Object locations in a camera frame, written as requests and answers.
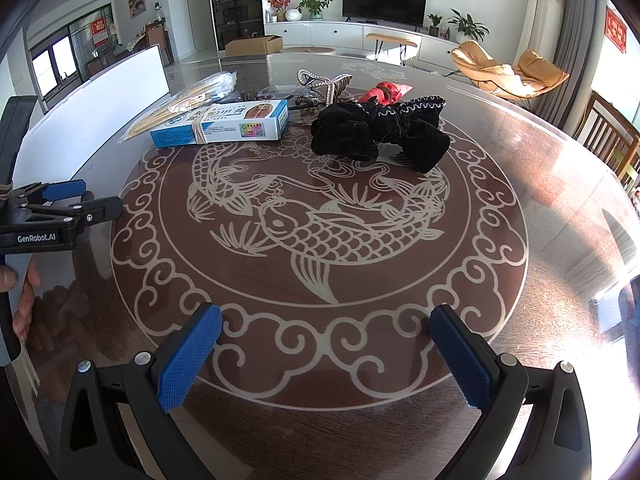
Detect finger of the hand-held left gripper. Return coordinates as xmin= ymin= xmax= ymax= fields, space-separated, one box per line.
xmin=12 ymin=196 xmax=124 ymax=235
xmin=10 ymin=180 xmax=88 ymax=207

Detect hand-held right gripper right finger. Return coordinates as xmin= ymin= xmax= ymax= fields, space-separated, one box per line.
xmin=429 ymin=304 xmax=593 ymax=480

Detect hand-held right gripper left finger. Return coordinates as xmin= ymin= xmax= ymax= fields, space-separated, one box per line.
xmin=59 ymin=302 xmax=223 ymax=480

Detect white partition board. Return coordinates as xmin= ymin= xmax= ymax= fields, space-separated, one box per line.
xmin=20 ymin=43 xmax=171 ymax=187

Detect blue and white medicine box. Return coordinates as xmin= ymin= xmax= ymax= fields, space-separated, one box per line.
xmin=149 ymin=99 xmax=290 ymax=150

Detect black velvet bow hair clip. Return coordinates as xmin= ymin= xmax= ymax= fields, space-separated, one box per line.
xmin=310 ymin=94 xmax=451 ymax=175

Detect brown patterned glass desktop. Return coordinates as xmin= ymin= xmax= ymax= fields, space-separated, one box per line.
xmin=0 ymin=52 xmax=640 ymax=480

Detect person's left hand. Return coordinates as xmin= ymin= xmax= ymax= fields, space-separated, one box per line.
xmin=0 ymin=265 xmax=42 ymax=341

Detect clear packet of bamboo sticks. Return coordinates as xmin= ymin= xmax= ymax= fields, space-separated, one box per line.
xmin=120 ymin=72 xmax=239 ymax=142

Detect brown background chair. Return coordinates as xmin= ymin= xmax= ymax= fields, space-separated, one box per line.
xmin=144 ymin=25 xmax=174 ymax=66

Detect white door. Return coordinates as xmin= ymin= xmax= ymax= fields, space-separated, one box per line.
xmin=180 ymin=0 xmax=214 ymax=61

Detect cardboard box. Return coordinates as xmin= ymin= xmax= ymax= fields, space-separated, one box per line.
xmin=224 ymin=35 xmax=284 ymax=57

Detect dark glass display cabinet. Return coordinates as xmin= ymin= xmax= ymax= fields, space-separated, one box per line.
xmin=207 ymin=0 xmax=265 ymax=52

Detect pearl claw hair clip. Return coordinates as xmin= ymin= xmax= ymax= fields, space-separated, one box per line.
xmin=297 ymin=68 xmax=354 ymax=107

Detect wooden dining chair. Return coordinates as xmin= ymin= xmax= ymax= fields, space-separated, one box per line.
xmin=572 ymin=90 xmax=640 ymax=187

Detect red snack packet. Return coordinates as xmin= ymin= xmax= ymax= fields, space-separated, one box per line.
xmin=358 ymin=81 xmax=417 ymax=107

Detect red flowers in vase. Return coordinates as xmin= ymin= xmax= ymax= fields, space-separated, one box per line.
xmin=266 ymin=0 xmax=296 ymax=24

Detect orange lounge chair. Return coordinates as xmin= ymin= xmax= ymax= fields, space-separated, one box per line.
xmin=449 ymin=40 xmax=571 ymax=102

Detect white television cabinet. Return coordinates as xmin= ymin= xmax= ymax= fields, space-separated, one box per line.
xmin=263 ymin=20 xmax=464 ymax=64

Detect bushy green potted plant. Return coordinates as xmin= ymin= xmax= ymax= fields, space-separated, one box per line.
xmin=297 ymin=0 xmax=334 ymax=20

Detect grey curtain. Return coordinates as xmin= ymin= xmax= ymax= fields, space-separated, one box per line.
xmin=537 ymin=0 xmax=609 ymax=127

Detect wooden bench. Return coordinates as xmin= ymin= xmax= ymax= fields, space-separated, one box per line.
xmin=365 ymin=33 xmax=419 ymax=64

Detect broad-leaf green potted plant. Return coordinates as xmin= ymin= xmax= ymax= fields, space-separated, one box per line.
xmin=447 ymin=8 xmax=490 ymax=44

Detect white curtain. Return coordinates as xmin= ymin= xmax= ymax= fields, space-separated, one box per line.
xmin=514 ymin=0 xmax=566 ymax=67

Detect black television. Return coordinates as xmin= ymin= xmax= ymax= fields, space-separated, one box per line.
xmin=342 ymin=0 xmax=429 ymax=26

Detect red wall hanging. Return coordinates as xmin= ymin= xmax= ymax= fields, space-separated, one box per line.
xmin=603 ymin=6 xmax=629 ymax=55

